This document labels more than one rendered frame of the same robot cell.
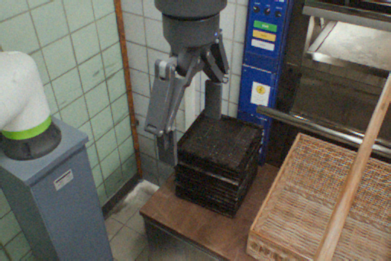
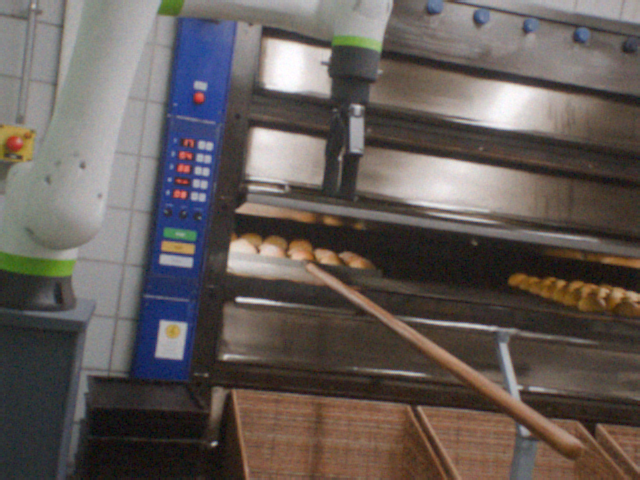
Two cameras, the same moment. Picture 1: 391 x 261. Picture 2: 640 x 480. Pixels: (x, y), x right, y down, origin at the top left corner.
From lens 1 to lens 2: 1.37 m
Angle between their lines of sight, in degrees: 54
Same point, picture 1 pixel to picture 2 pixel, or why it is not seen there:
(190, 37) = (364, 94)
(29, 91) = not seen: hidden behind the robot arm
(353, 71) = (289, 282)
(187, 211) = not seen: outside the picture
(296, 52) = (218, 268)
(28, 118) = not seen: hidden behind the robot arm
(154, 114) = (357, 140)
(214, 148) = (149, 404)
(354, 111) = (296, 338)
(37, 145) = (68, 290)
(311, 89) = (239, 320)
